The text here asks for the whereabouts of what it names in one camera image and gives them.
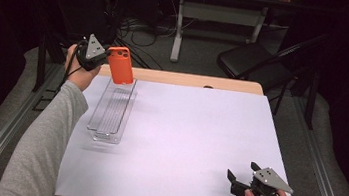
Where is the white table cover sheet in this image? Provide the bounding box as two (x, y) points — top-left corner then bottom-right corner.
(54, 70), (313, 196)

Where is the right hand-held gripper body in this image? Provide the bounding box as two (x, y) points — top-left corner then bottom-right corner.
(245, 165), (297, 196)

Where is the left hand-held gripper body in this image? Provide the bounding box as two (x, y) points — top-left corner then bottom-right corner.
(73, 32), (113, 74)

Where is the orange phone case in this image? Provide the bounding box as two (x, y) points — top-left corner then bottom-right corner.
(103, 45), (138, 87)

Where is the bundle of floor cables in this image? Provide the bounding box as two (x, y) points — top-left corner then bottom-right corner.
(99, 0), (175, 72)

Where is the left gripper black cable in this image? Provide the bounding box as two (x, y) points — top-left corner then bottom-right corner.
(56, 38), (87, 95)

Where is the black metal stand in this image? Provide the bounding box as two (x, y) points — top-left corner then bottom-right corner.
(30, 32), (80, 98)

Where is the clear plastic storage bin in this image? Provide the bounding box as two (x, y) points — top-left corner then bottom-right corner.
(85, 72), (140, 147)

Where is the black folding chair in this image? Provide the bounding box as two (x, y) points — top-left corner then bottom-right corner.
(211, 21), (330, 122)

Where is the person's left hand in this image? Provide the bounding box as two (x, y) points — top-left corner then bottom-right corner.
(61, 44), (103, 93)

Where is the white metal desk frame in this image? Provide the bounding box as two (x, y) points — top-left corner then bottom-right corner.
(150, 0), (304, 77)

